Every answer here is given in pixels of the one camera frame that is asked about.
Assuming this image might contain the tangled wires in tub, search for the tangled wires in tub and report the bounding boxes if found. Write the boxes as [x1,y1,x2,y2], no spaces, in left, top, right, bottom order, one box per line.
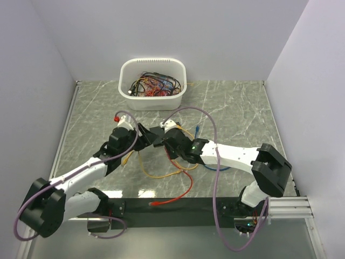
[127,71,182,98]

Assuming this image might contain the black network switch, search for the black network switch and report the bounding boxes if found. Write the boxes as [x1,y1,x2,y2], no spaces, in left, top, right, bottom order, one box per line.
[149,126,165,148]

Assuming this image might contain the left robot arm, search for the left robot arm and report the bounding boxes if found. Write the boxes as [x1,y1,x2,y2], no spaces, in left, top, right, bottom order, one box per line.
[15,122,164,237]

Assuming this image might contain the red ethernet cable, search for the red ethernet cable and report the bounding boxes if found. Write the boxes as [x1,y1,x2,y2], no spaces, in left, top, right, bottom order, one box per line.
[150,151,194,207]

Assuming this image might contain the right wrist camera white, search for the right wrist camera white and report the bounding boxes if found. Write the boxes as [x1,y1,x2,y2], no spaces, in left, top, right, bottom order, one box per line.
[160,119,179,133]

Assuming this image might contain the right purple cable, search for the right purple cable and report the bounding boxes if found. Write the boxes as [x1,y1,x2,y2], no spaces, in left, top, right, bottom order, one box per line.
[164,107,270,252]

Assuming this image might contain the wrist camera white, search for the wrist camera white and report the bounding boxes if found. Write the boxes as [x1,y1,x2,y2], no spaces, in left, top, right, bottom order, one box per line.
[114,115,134,131]
[160,119,179,133]

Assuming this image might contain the aluminium rail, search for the aluminium rail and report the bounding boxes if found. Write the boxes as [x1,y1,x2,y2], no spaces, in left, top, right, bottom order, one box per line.
[29,196,314,221]

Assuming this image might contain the yellow ethernet cable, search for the yellow ethernet cable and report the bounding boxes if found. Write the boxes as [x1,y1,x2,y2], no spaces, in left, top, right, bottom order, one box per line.
[169,125,200,172]
[122,149,187,179]

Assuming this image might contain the purple cable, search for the purple cable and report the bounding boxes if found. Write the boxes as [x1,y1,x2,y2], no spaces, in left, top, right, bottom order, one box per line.
[164,107,270,252]
[13,110,140,241]

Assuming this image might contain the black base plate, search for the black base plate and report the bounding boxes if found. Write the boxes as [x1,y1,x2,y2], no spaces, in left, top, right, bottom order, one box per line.
[75,197,269,234]

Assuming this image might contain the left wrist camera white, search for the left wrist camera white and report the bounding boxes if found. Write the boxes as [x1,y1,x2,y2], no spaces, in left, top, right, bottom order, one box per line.
[114,115,134,131]

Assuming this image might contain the blue ethernet cable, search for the blue ethernet cable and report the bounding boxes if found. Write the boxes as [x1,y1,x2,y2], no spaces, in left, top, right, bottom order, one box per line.
[194,125,232,172]

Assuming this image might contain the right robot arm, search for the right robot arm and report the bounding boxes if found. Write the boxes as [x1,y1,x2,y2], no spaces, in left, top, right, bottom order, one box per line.
[159,126,292,215]

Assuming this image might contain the white plastic tub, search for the white plastic tub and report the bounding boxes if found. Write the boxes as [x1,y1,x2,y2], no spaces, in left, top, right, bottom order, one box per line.
[118,58,188,111]

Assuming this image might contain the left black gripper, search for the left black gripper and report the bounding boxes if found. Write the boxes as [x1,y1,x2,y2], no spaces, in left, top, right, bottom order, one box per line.
[119,122,158,157]

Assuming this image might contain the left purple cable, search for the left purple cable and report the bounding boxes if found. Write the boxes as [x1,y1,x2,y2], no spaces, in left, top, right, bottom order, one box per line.
[13,110,140,241]

